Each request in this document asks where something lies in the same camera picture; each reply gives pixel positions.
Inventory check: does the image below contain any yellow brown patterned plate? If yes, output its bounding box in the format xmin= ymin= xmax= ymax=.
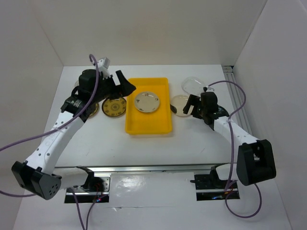
xmin=86 ymin=103 xmax=99 ymax=118
xmin=101 ymin=97 xmax=127 ymax=118

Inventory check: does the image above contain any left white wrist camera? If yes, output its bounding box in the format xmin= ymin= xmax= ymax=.
xmin=97 ymin=57 xmax=112 ymax=79

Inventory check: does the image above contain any teal green plate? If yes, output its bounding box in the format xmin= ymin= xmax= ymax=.
xmin=216 ymin=105 xmax=229 ymax=117

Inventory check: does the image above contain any cream plate black flower upper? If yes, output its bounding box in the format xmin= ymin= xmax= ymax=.
xmin=170 ymin=95 xmax=193 ymax=117

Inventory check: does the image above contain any yellow plastic bin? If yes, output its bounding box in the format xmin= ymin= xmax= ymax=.
xmin=125 ymin=78 xmax=172 ymax=135

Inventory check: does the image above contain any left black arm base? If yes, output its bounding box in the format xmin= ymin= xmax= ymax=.
xmin=64 ymin=174 xmax=111 ymax=204

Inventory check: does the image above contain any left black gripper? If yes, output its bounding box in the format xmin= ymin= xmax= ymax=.
xmin=92 ymin=70 xmax=135 ymax=104

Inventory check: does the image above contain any front aluminium rail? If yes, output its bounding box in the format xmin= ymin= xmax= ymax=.
xmin=55 ymin=162 xmax=228 ymax=175

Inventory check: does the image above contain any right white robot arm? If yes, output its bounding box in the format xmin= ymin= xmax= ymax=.
xmin=183 ymin=92 xmax=276 ymax=186

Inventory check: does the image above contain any clear glass plate right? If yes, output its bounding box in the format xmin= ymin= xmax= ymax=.
xmin=181 ymin=77 xmax=206 ymax=96

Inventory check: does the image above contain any clear glass plate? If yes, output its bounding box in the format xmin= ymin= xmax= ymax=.
xmin=74 ymin=80 xmax=79 ymax=88
xmin=181 ymin=77 xmax=206 ymax=96

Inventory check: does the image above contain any right side aluminium rail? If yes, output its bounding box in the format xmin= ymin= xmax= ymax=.
xmin=222 ymin=66 xmax=252 ymax=134

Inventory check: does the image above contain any aluminium rail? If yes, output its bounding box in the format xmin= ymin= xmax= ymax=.
xmin=222 ymin=66 xmax=252 ymax=134
xmin=55 ymin=162 xmax=228 ymax=175

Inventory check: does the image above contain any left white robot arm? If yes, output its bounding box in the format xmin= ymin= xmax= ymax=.
xmin=12 ymin=69 xmax=136 ymax=200

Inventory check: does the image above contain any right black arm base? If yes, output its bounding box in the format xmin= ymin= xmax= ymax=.
xmin=190 ymin=174 xmax=240 ymax=201

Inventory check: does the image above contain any yellow brown patterned plate left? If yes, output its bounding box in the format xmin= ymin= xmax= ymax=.
xmin=86 ymin=103 xmax=99 ymax=118

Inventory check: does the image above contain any clear glass plate left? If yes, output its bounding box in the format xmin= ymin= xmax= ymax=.
xmin=74 ymin=80 xmax=79 ymax=88

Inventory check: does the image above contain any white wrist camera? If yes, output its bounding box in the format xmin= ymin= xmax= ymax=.
xmin=203 ymin=86 xmax=215 ymax=92
xmin=97 ymin=57 xmax=112 ymax=79

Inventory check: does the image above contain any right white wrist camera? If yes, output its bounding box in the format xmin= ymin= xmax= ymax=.
xmin=203 ymin=86 xmax=215 ymax=92

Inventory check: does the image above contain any yellow brown patterned plate right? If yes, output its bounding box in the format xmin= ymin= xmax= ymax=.
xmin=101 ymin=97 xmax=127 ymax=118

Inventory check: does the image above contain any cream plate with calligraphy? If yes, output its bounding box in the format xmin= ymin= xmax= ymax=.
xmin=134 ymin=91 xmax=160 ymax=113

